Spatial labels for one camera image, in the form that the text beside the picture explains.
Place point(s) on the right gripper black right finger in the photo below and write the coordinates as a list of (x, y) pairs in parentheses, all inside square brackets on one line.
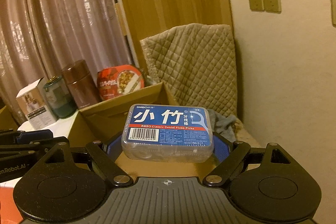
[(263, 184)]

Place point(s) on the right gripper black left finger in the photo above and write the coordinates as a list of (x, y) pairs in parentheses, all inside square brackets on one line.
[(70, 184)]

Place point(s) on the clear dental floss pick box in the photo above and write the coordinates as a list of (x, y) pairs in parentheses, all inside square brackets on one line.
[(166, 133)]

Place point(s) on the white humidifier product box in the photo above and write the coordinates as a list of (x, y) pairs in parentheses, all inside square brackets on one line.
[(34, 105)]

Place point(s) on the red Motul printed mat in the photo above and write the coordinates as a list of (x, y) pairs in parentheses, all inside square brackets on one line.
[(9, 211)]

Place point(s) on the dark green glass jar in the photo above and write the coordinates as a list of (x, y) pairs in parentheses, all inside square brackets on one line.
[(59, 97)]

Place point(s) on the grey blue towel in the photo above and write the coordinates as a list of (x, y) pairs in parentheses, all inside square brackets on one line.
[(222, 125)]

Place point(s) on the open brown cardboard box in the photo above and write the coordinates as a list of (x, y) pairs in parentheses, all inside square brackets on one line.
[(104, 120)]

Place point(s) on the brown metal thermos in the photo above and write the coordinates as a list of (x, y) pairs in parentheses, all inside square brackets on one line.
[(81, 84)]

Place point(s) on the red beef rice meal bowl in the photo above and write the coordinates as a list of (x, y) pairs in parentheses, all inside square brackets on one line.
[(120, 80)]

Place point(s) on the beige quilted chair cover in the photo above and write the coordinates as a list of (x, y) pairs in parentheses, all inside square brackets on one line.
[(198, 64)]

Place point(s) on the pink curtain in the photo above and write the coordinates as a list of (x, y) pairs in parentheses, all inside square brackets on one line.
[(41, 37)]

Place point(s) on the wall socket plates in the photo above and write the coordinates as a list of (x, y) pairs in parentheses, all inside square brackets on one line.
[(265, 5)]

